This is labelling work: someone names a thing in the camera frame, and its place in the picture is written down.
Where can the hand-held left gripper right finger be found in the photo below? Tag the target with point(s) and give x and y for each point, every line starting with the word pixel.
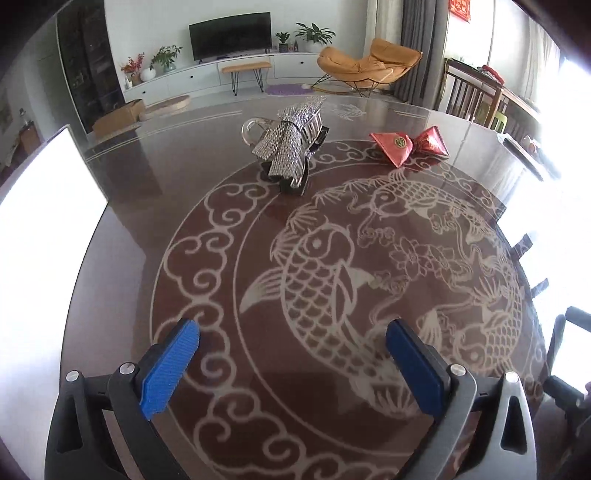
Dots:
pixel 415 369

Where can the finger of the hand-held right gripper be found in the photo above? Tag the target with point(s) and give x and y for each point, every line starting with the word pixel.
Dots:
pixel 572 406
pixel 555 341

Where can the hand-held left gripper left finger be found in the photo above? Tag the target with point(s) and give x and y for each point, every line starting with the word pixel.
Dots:
pixel 168 369

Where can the brown patterned desktop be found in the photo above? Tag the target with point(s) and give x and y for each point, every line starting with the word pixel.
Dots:
pixel 152 194

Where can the red candy-shaped packet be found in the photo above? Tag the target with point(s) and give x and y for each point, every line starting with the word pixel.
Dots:
pixel 392 145

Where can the green plastic stool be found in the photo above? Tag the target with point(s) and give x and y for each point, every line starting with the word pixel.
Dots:
pixel 491 117

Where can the cardboard box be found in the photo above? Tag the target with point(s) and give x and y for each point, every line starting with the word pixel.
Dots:
pixel 117 119

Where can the large rhinestone hair clip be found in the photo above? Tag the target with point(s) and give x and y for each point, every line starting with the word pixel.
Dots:
pixel 286 138

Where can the round beige mat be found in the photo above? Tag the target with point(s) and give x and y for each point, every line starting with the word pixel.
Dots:
pixel 167 105

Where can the wooden chair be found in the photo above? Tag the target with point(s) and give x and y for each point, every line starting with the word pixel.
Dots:
pixel 466 92

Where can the white television cabinet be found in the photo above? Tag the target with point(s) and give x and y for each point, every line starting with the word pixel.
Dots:
pixel 194 78

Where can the white round vase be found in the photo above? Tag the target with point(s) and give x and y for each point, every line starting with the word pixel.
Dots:
pixel 148 75

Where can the purple mat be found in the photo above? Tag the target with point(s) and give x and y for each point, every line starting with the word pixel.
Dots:
pixel 282 89

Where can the red flower plant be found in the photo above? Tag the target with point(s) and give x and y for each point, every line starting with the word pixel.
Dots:
pixel 132 67

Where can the green potted plant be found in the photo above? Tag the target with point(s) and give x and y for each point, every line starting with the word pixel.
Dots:
pixel 165 57

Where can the orange lounge chair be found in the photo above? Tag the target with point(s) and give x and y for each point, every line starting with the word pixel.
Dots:
pixel 360 62

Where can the wooden bench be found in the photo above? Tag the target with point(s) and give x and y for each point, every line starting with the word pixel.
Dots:
pixel 245 67

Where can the dark display cabinet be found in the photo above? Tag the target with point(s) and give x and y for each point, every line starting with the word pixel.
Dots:
pixel 90 60

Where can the grey curtain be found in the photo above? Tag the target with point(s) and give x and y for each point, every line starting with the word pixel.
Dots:
pixel 422 46

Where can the black television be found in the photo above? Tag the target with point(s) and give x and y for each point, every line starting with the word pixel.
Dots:
pixel 230 34

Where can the small potted plant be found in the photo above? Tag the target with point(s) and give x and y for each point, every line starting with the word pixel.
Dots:
pixel 282 40

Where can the large leafy potted plant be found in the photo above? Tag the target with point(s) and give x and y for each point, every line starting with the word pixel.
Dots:
pixel 315 36

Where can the red wall decoration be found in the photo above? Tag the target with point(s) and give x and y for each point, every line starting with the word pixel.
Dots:
pixel 461 9

